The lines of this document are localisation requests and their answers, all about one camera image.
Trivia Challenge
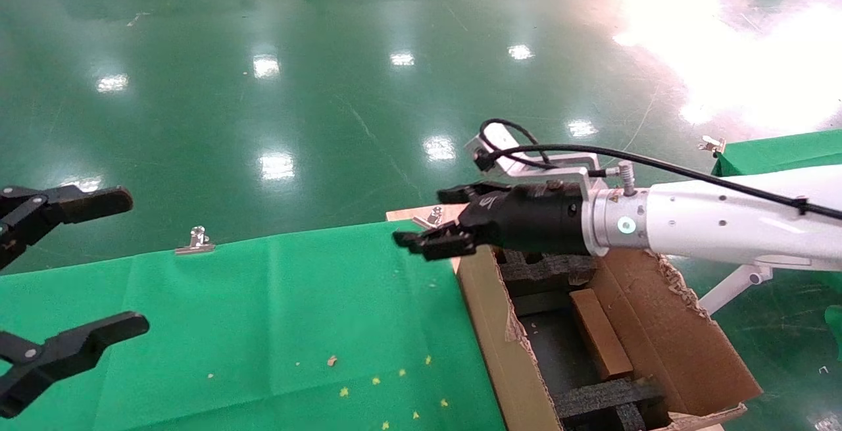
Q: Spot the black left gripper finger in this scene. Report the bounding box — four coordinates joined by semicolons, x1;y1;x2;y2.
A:
0;186;135;270
0;313;151;418

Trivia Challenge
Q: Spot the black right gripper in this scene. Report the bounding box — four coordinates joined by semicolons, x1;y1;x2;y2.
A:
393;182;594;262

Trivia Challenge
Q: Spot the small brown cardboard box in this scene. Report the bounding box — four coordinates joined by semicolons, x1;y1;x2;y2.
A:
569;288;634;381

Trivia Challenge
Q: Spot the large open cardboard carton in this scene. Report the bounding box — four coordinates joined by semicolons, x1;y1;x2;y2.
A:
456;240;764;431

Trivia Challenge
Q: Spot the black foam insert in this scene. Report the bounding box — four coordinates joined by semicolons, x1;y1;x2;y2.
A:
556;378;665;431
497;247;596;317

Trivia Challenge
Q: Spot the large green tablecloth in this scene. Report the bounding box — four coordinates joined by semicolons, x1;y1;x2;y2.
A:
0;219;507;431

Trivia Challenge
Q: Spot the white table leg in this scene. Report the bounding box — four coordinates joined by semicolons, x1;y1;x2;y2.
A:
697;263;775;317

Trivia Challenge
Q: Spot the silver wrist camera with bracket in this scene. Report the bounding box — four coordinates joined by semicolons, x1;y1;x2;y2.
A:
466;122;639;198

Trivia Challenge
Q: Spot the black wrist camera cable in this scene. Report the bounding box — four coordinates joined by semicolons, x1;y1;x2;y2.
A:
477;118;842;221

